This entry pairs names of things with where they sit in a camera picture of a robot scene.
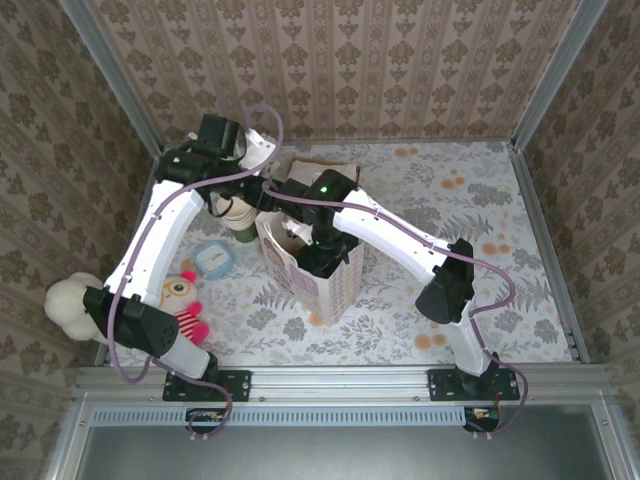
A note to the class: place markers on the white printed paper bag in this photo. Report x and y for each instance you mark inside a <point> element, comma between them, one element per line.
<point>330,295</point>

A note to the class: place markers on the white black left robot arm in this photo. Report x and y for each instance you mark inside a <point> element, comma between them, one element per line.
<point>150,240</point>

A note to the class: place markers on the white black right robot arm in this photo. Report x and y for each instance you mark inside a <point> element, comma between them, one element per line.
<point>400,230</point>

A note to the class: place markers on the white paper napkin stack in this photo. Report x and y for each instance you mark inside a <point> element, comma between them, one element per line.
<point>302,172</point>

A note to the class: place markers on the brown cardboard napkin tray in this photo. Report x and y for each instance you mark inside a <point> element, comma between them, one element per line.
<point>356,175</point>

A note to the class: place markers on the stack of green paper cups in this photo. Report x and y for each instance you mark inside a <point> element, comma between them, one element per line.
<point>240,222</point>

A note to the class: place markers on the plush doll with glasses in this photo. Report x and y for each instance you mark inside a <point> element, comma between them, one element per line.
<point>182,300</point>

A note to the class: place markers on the white teddy bear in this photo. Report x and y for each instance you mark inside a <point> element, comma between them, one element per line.
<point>67,305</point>

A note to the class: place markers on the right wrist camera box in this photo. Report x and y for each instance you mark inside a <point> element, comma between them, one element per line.
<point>297,229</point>

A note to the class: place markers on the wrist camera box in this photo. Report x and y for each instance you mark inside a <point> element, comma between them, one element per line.
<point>297,229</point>
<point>257,150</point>

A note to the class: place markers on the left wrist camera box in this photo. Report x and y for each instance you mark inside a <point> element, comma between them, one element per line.
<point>257,150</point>

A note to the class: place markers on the aluminium table edge rail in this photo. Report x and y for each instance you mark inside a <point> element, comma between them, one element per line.
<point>141,212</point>
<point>400,143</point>
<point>542,225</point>

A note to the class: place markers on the aluminium frame post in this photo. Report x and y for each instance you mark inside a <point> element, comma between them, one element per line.
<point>556,75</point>
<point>117,75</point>

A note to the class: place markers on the aluminium mounting rail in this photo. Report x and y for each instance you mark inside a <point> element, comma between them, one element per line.
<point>340,382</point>

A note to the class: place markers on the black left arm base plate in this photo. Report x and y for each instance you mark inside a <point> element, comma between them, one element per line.
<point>235,385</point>

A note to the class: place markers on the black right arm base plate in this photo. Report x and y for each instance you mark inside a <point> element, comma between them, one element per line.
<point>445,387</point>

